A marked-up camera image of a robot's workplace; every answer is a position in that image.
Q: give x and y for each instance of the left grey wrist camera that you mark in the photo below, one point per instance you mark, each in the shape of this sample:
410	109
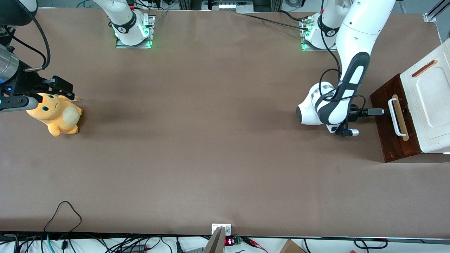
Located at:
353	133

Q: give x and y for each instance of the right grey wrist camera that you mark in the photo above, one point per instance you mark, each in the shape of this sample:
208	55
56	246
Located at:
17	103

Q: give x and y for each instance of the red LED display board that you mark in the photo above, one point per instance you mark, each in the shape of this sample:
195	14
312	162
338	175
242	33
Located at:
229	241

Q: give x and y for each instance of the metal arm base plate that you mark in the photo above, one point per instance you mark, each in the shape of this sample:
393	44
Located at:
316	49
133	46

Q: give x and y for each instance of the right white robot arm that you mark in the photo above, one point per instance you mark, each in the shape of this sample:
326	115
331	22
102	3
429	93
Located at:
124	28

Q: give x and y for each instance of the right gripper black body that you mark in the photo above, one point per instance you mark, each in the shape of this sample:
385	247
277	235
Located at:
25	83

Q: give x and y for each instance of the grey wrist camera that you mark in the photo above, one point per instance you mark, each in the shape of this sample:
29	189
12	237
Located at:
17	103
353	133

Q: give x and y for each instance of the white drawer cabinet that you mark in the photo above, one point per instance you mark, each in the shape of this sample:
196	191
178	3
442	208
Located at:
432	105

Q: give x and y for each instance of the aluminium profile frame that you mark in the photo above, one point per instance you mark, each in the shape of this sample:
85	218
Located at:
429	17

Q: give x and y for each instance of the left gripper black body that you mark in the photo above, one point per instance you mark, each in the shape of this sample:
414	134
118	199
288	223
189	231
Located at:
355	112

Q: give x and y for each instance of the red black clip leads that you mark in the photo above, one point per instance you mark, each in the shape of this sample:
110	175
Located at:
251	241

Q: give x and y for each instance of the brown cardboard box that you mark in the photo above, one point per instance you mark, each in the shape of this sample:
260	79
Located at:
291	247

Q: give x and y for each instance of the white metal bracket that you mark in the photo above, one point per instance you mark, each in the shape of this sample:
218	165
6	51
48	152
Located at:
227	230

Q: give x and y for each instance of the black power adapter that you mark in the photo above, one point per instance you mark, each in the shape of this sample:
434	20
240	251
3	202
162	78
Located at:
135	249

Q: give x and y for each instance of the dark brown cabinet base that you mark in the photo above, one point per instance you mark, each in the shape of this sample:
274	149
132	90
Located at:
385	138

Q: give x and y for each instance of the bright light bar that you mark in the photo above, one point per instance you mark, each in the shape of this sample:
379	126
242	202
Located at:
228	5

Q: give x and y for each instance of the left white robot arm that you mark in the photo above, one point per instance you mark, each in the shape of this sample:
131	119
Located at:
355	35

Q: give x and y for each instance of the yellow plush toy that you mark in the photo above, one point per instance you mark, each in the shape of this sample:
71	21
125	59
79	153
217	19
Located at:
56	119

